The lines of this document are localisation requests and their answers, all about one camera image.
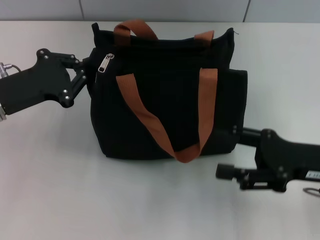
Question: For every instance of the silver metal zipper pull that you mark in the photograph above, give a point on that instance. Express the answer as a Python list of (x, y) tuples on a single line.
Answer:
[(103, 63)]

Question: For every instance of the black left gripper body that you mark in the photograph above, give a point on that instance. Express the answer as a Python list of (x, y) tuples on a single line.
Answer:
[(32, 85)]

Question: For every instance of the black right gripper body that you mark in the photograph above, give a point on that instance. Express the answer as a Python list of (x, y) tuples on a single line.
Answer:
[(287, 160)]

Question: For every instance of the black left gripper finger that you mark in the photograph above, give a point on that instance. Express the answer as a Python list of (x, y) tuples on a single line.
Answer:
[(78, 85), (67, 58)]

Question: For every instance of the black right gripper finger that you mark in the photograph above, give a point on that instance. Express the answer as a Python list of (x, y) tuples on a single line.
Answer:
[(250, 178), (246, 136)]

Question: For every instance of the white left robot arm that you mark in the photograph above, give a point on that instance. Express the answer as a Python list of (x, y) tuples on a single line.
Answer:
[(2, 115)]

